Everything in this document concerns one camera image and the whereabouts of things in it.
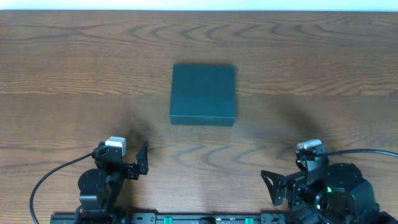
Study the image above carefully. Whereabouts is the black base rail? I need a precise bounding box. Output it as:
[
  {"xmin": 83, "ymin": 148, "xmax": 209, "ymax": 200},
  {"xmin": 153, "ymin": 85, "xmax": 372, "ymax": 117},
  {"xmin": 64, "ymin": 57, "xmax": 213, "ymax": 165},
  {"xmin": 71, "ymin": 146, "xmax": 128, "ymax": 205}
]
[{"xmin": 50, "ymin": 213, "xmax": 292, "ymax": 224}]

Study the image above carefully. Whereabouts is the black gift box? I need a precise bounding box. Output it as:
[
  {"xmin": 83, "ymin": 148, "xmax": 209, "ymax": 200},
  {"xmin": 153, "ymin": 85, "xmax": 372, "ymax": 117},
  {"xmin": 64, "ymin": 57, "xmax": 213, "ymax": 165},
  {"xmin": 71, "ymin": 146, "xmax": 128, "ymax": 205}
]
[{"xmin": 169, "ymin": 64, "xmax": 236, "ymax": 126}]

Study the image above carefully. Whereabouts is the black left camera cable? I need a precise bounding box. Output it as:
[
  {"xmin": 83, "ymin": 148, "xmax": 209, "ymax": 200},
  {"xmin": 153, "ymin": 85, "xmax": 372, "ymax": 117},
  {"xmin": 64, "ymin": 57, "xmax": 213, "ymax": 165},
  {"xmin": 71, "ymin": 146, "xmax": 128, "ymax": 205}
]
[{"xmin": 29, "ymin": 151, "xmax": 96, "ymax": 224}]

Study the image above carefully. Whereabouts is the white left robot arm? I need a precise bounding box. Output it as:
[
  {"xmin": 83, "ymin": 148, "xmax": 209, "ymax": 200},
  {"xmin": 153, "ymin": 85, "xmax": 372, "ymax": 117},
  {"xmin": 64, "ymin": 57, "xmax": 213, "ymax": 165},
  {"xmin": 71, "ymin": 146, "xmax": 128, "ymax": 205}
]
[{"xmin": 75, "ymin": 136, "xmax": 149, "ymax": 223}]

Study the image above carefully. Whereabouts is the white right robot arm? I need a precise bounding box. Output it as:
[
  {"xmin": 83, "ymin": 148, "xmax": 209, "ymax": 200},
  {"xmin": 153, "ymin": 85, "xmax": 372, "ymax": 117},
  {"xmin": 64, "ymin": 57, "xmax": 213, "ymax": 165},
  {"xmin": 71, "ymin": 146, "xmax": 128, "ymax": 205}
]
[{"xmin": 261, "ymin": 139, "xmax": 397, "ymax": 224}]

